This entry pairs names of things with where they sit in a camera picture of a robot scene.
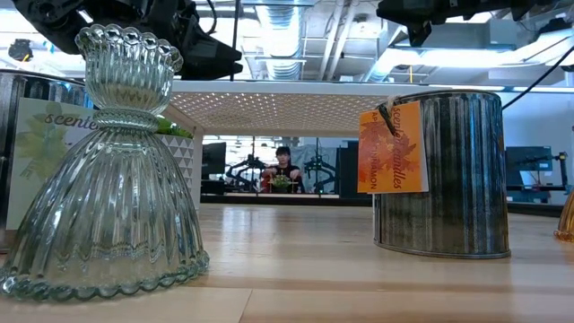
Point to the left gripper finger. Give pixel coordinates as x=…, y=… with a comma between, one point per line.
x=211, y=71
x=206, y=47

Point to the tin candle with green label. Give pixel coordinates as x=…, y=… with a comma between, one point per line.
x=27, y=157

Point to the clear ribbed glass candle holder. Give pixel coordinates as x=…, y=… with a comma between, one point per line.
x=107, y=202

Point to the tin candle with orange tag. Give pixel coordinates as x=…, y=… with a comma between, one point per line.
x=462, y=179

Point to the amber glass candle holder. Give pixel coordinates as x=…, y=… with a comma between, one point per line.
x=567, y=220

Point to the black idle robot arm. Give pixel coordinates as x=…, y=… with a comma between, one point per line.
x=244, y=172
x=320, y=172

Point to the black hanging ceiling lamp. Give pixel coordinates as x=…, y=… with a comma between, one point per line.
x=20, y=49

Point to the white perforated metal shelf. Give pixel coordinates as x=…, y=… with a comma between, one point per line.
x=278, y=112

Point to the succulent in patterned pot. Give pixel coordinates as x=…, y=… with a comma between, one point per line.
x=181, y=154

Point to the person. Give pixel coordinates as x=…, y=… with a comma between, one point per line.
x=284, y=174

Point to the small green potted plant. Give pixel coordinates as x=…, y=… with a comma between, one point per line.
x=281, y=182

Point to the dark monitor on stand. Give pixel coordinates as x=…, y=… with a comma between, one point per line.
x=529, y=158

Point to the black divider panel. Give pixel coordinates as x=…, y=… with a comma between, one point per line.
x=347, y=170

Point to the silver spiral ventilation duct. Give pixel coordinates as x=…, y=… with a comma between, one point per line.
x=280, y=27

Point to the black aluminium table frame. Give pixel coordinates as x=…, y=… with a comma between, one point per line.
x=314, y=202

